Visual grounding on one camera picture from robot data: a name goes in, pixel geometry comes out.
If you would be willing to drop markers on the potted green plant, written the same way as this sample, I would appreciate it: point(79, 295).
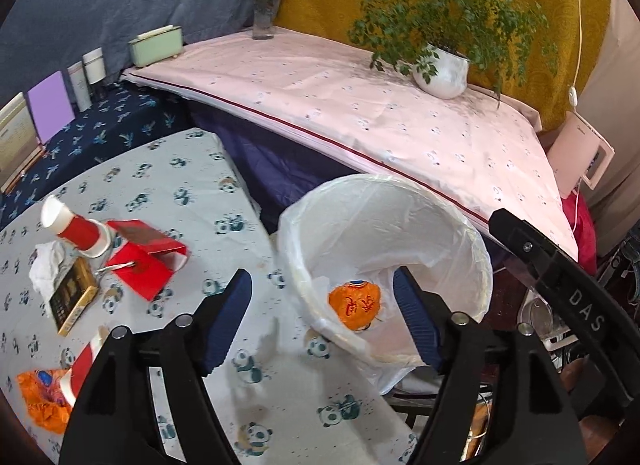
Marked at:
point(440, 72)

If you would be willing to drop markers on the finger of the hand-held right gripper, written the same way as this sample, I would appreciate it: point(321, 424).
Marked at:
point(525, 240)

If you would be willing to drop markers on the white plastic appliance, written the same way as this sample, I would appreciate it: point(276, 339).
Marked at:
point(537, 315)

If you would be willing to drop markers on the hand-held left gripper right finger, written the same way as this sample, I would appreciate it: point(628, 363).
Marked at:
point(415, 315)

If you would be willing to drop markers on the red paper cup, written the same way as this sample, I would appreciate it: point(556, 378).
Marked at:
point(80, 235)
point(82, 365)

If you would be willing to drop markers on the red cloth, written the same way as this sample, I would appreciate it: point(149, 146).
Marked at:
point(582, 230)

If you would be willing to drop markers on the yellow backdrop cloth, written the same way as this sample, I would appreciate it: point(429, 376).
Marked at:
point(320, 5)

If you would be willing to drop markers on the dark purple cloth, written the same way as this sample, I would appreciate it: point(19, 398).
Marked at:
point(280, 170)

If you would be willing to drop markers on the beige book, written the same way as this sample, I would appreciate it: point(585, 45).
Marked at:
point(17, 140)

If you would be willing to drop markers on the pink cloth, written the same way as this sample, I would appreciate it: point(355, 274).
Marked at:
point(325, 85)

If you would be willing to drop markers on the navy patterned cloth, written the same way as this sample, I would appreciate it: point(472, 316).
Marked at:
point(115, 120)

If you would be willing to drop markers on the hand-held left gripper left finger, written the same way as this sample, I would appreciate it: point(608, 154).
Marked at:
point(227, 325)

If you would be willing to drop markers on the white bottle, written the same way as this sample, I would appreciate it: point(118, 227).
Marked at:
point(80, 87)

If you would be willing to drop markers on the white tissue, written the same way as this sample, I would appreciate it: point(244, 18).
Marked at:
point(45, 270)

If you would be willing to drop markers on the white jar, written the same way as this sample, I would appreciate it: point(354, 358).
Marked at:
point(94, 67)

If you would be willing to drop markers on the orange foil wrapper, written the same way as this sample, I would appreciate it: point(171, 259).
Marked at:
point(40, 405)
point(355, 307)

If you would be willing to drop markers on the black and gold box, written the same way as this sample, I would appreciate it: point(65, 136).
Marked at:
point(72, 295)

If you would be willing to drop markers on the panda print tablecloth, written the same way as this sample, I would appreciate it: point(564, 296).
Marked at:
point(200, 185)

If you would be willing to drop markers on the pink appliance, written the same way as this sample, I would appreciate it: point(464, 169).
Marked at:
point(575, 155)

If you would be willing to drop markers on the trash bin with white bag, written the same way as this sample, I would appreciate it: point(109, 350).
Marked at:
point(400, 225)

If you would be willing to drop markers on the red paper box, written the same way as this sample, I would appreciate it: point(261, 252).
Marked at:
point(145, 270)

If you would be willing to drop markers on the green tissue box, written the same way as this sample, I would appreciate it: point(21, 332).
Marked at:
point(155, 47)

